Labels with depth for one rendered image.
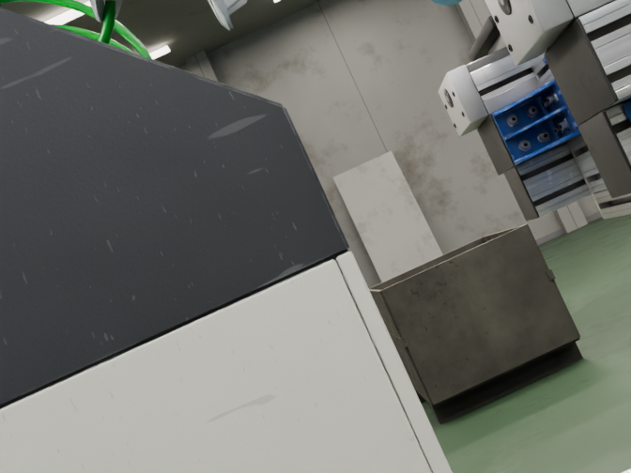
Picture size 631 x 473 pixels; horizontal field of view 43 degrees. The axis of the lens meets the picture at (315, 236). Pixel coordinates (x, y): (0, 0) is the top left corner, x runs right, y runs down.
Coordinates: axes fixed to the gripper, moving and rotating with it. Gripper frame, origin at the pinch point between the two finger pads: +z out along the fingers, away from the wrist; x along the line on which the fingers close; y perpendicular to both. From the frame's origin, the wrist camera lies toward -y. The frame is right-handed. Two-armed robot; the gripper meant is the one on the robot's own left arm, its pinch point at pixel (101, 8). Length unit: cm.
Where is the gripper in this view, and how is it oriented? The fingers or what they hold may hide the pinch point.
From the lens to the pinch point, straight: 110.1
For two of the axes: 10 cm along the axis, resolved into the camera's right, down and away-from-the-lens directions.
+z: -1.7, 8.8, 4.4
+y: 9.1, 3.1, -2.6
